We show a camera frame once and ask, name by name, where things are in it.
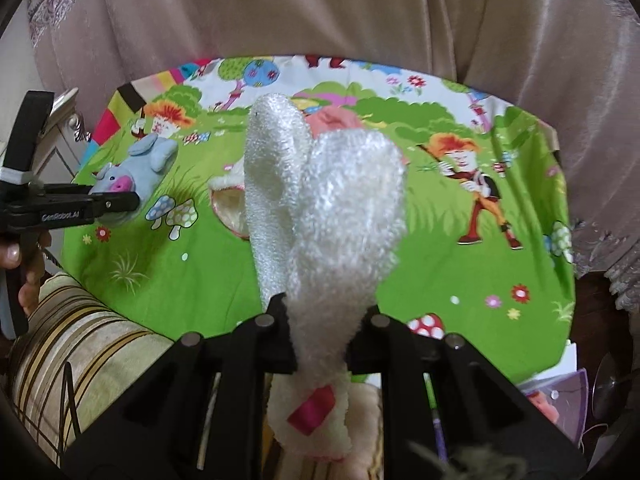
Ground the beige pink curtain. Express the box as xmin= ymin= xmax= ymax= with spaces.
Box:
xmin=26 ymin=0 xmax=639 ymax=310

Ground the white ornate cabinet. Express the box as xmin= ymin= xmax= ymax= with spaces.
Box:
xmin=34 ymin=88 xmax=91 ymax=183

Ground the green cartoon print tablecloth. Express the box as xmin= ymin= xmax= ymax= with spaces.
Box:
xmin=62 ymin=55 xmax=575 ymax=382

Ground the grey blue plush pig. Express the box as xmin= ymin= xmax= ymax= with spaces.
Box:
xmin=91 ymin=133 xmax=178 ymax=226

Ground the salmon pink towel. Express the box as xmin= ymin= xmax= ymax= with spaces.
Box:
xmin=306 ymin=105 xmax=363 ymax=139

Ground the person's left hand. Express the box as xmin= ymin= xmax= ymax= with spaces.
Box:
xmin=1 ymin=231 xmax=51 ymax=316

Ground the phone on gripper mount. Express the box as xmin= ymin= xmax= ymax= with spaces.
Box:
xmin=1 ymin=90 xmax=54 ymax=185

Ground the white purple storage box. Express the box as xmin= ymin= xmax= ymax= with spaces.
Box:
xmin=518 ymin=340 xmax=589 ymax=445

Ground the striped beige cushion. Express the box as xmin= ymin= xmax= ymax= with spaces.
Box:
xmin=8 ymin=271 xmax=386 ymax=480

